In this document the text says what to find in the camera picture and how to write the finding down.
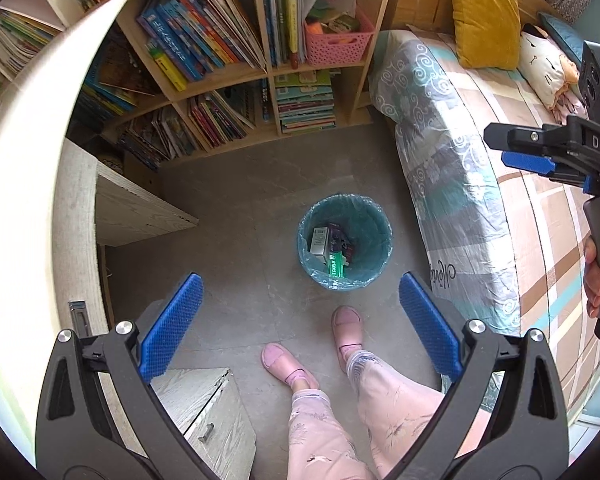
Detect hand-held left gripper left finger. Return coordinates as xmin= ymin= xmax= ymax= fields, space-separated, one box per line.
xmin=35 ymin=272 xmax=216 ymax=480

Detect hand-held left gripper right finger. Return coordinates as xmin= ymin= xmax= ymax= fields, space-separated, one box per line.
xmin=385 ymin=271 xmax=571 ymax=480

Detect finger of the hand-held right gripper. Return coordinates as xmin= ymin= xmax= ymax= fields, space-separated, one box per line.
xmin=501 ymin=152 xmax=588 ymax=191
xmin=483 ymin=122 xmax=571 ymax=153

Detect blue trash bin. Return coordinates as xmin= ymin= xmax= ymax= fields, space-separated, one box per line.
xmin=296 ymin=194 xmax=394 ymax=293

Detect green toothpaste box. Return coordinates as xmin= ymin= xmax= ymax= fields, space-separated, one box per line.
xmin=326 ymin=252 xmax=348 ymax=279

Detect long white barcode box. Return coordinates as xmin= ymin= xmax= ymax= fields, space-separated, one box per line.
xmin=309 ymin=227 xmax=332 ymax=256

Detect white cat plush pillow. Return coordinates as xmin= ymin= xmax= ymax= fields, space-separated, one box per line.
xmin=517 ymin=30 xmax=588 ymax=123

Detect person's right pink shoe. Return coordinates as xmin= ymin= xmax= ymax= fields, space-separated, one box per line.
xmin=331 ymin=306 xmax=366 ymax=373

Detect person's pink shoe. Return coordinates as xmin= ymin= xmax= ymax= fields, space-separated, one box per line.
xmin=331 ymin=306 xmax=366 ymax=373
xmin=261 ymin=342 xmax=320 ymax=391

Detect grey and teal patterned quilt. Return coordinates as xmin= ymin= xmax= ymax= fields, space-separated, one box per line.
xmin=367 ymin=30 xmax=526 ymax=336

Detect plaid bed sheet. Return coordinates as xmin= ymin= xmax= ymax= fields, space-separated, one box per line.
xmin=410 ymin=25 xmax=600 ymax=426

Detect grey wood drawer cabinet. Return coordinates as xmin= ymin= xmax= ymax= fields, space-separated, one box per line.
xmin=150 ymin=367 xmax=258 ymax=480

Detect person's pink trousers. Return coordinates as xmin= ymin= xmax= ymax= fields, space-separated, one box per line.
xmin=286 ymin=350 xmax=461 ymax=480

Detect blue pillow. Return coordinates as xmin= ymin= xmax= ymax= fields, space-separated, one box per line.
xmin=537 ymin=10 xmax=586 ymax=68

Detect person's left pink shoe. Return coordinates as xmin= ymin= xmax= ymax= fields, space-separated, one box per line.
xmin=261 ymin=342 xmax=320 ymax=391

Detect yellow pillow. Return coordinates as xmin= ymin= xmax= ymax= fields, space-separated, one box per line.
xmin=450 ymin=0 xmax=523 ymax=72

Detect grey wood desk panel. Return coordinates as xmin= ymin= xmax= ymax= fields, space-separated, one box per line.
xmin=50 ymin=137 xmax=201 ymax=411

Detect wooden floor bookshelf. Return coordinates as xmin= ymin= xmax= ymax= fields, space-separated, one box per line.
xmin=65 ymin=0 xmax=398 ymax=171

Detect pink plastic basket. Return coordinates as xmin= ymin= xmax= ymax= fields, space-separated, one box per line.
xmin=304 ymin=0 xmax=376 ymax=67

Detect flat stack of books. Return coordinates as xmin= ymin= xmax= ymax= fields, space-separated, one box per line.
xmin=274 ymin=70 xmax=337 ymax=133

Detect row of leaning picture books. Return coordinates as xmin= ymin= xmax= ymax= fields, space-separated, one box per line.
xmin=187 ymin=80 xmax=273 ymax=148

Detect pile of dark picture books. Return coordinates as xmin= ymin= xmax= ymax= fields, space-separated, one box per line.
xmin=75 ymin=40 xmax=201 ymax=171

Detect assorted colourful toy packets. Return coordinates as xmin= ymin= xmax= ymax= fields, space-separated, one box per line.
xmin=305 ymin=0 xmax=366 ymax=36

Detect row of upright books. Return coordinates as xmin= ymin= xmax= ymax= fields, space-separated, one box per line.
xmin=262 ymin=0 xmax=336 ymax=68

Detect row of blue children's books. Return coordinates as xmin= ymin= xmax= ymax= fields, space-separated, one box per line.
xmin=137 ymin=0 xmax=268 ymax=91

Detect metal bracket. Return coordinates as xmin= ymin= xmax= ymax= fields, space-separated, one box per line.
xmin=69 ymin=301 xmax=92 ymax=338

